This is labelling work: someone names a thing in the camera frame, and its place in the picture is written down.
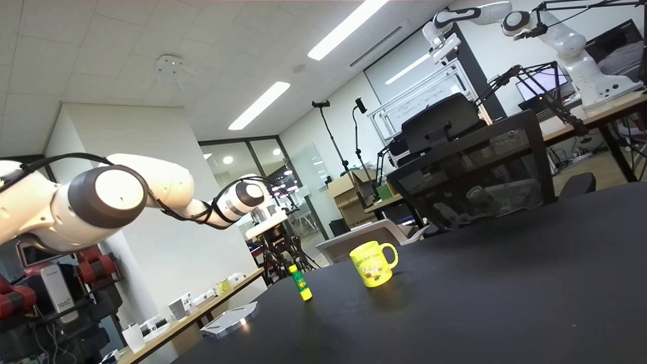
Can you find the yellow mug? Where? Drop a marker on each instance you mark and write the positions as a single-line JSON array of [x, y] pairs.
[[375, 261]]

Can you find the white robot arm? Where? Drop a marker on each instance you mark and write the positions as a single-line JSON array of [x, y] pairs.
[[65, 216]]

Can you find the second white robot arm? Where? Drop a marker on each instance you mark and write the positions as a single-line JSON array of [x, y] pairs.
[[569, 46]]

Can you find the black light stand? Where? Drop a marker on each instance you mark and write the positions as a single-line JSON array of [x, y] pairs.
[[320, 108]]

